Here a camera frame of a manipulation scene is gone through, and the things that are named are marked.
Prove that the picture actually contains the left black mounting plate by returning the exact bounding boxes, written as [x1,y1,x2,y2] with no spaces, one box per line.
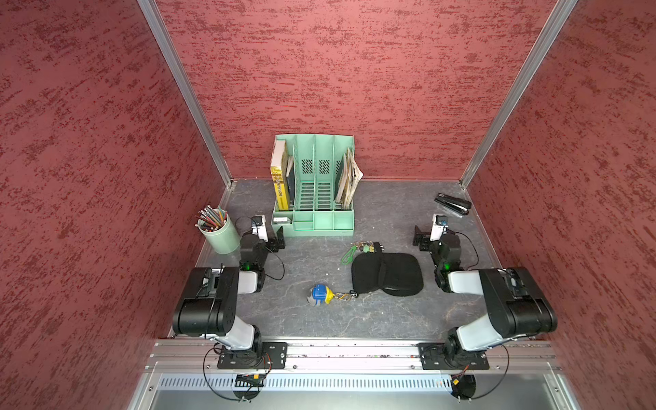
[217,342,289,371]

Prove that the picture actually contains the colored pencils bundle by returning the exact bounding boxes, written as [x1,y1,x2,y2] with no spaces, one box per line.
[196,205,227,232]

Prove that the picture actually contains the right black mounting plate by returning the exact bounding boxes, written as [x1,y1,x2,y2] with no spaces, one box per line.
[418,343,490,371]

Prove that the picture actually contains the black stapler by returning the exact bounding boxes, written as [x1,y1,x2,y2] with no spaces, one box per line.
[434,193,473,216]

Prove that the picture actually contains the dark book beside yellow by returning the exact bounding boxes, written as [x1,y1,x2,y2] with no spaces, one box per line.
[285,155,296,208]

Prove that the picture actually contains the green plastic file organizer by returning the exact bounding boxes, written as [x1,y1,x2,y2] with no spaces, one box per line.
[272,134,355,237]

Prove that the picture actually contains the green pencil cup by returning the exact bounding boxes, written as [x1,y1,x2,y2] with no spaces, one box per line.
[196,215,240,255]

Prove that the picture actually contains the blue yellow figure keychain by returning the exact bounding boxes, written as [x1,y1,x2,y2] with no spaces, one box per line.
[307,285,335,306]

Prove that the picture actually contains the black mounting plate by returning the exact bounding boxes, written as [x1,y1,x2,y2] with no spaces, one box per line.
[217,342,289,371]
[418,343,490,371]

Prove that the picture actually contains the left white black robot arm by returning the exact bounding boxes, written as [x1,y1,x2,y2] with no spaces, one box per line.
[172,227,285,358]

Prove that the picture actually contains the leaning paper booklets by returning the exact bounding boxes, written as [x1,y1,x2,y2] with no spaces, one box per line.
[335,148,364,210]

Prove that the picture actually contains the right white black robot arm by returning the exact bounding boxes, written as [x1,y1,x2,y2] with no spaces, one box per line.
[413,225,558,360]

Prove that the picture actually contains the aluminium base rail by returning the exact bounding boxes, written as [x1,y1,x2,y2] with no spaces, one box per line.
[145,338,562,395]

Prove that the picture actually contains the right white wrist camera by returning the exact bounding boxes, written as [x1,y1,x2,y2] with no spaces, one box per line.
[430,214,449,242]

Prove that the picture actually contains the black fabric bag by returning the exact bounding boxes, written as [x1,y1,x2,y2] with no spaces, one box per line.
[351,253,424,297]

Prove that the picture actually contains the green cord charm decoration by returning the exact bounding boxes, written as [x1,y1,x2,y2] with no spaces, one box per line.
[340,242,384,266]

